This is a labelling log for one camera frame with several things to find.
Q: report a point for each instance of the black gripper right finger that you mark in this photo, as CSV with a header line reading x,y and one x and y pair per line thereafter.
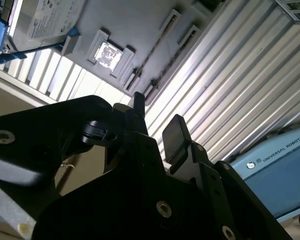
x,y
180,140

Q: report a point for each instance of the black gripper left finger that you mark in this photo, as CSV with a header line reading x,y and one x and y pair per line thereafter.
x,y
40,130

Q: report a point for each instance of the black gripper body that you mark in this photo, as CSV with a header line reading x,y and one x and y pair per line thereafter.
x,y
115,212

